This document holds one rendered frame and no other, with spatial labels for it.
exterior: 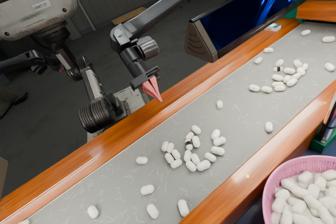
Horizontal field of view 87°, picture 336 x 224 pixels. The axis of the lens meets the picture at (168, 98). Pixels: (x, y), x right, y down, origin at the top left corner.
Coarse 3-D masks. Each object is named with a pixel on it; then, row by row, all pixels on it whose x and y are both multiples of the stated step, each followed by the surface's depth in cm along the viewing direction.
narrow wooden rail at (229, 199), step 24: (312, 120) 47; (264, 144) 46; (288, 144) 44; (240, 168) 43; (264, 168) 42; (216, 192) 41; (240, 192) 39; (192, 216) 39; (216, 216) 37; (240, 216) 43
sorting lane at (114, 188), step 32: (288, 32) 85; (320, 32) 78; (256, 64) 74; (288, 64) 69; (320, 64) 64; (224, 96) 66; (256, 96) 62; (288, 96) 58; (160, 128) 64; (224, 128) 56; (256, 128) 53; (128, 160) 58; (160, 160) 54; (224, 160) 48; (64, 192) 56; (96, 192) 53; (128, 192) 50; (160, 192) 47; (192, 192) 45
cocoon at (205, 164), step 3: (201, 162) 48; (204, 162) 47; (207, 162) 47; (198, 165) 47; (201, 165) 47; (204, 165) 47; (207, 165) 47; (198, 168) 47; (201, 168) 47; (204, 168) 47
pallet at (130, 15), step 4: (140, 8) 526; (144, 8) 510; (128, 12) 535; (132, 12) 518; (136, 12) 503; (140, 12) 488; (120, 16) 526; (124, 16) 514; (128, 16) 496; (132, 16) 482; (112, 20) 520; (116, 20) 503; (120, 20) 488; (124, 20) 479
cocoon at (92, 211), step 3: (90, 207) 48; (93, 207) 48; (87, 210) 47; (90, 210) 47; (93, 210) 47; (96, 210) 47; (90, 213) 46; (93, 213) 46; (96, 213) 47; (90, 216) 46; (93, 216) 46; (96, 216) 47
